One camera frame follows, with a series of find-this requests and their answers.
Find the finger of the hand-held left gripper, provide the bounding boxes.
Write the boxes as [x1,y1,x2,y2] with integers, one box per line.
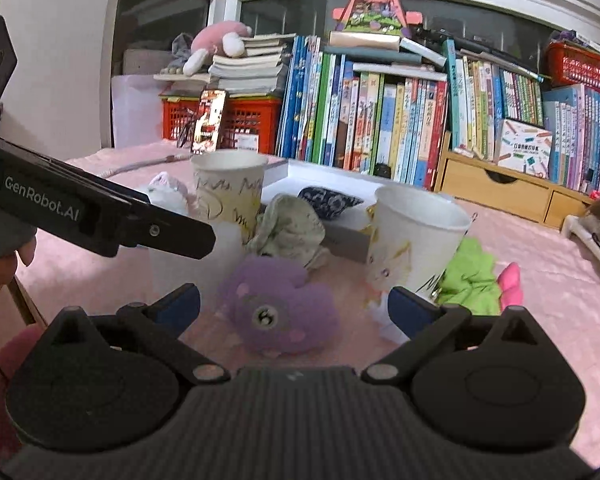
[122,195,216,261]

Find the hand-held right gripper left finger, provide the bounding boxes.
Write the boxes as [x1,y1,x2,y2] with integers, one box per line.
[45,284,231,386]

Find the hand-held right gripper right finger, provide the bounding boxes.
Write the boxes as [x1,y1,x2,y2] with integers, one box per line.
[362,287,546,386]

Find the white paper crumple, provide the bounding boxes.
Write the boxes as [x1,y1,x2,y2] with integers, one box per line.
[140,171,191,216]

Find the white scribbled paper cup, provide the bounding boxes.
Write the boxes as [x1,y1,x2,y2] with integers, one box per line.
[190,150,270,246]
[365,186,473,306]

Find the green fabric scrunchie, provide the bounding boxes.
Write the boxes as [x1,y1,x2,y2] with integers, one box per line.
[437,237,503,316]

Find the pink soft toy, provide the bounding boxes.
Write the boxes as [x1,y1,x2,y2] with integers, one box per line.
[497,261,523,311]

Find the purple plush flower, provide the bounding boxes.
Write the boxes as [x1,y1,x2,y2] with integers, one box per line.
[219,254,341,358]

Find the floral fabric scrunchie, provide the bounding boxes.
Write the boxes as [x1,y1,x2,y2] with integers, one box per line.
[245,194,331,268]

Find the dark blue patterned cloth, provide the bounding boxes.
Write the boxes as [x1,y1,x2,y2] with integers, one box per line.
[297,186,363,221]

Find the white shallow tray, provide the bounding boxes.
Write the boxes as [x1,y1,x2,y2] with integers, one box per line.
[260,157,381,263]

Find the black eyeglasses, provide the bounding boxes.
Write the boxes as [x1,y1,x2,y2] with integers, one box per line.
[176,120,196,150]

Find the smartphone with red case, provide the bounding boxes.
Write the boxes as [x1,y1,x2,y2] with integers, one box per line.
[191,89,229,155]

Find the white translucent storage box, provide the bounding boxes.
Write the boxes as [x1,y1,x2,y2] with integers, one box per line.
[111,74,166,148]

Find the red plastic basket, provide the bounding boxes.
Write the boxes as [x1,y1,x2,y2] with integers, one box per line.
[161,94,283,155]

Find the wooden drawer organizer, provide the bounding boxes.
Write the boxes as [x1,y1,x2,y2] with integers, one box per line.
[432,132,596,231]

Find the grey plush toy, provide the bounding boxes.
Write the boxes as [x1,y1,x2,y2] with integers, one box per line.
[165,34,196,75]

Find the stack of grey paperback books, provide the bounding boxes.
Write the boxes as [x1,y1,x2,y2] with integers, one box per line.
[207,34,297,97]

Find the white plastic rack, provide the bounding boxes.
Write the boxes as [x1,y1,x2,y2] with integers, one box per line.
[560,215,600,286]

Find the row of children's books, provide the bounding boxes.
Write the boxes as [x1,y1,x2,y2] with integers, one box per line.
[275,35,600,196]

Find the pink plush rabbit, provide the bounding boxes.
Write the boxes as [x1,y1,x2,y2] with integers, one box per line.
[182,21,253,76]

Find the white card box pencil print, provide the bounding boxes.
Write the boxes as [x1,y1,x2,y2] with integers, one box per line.
[495,119,553,178]

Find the dark teal flat book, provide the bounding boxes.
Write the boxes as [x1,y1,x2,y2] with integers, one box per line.
[321,45,423,65]

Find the rose gold flat box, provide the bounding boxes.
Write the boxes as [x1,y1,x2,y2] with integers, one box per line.
[328,31,402,52]

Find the red mesh basket with books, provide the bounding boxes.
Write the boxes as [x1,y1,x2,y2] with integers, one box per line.
[545,41,600,103]

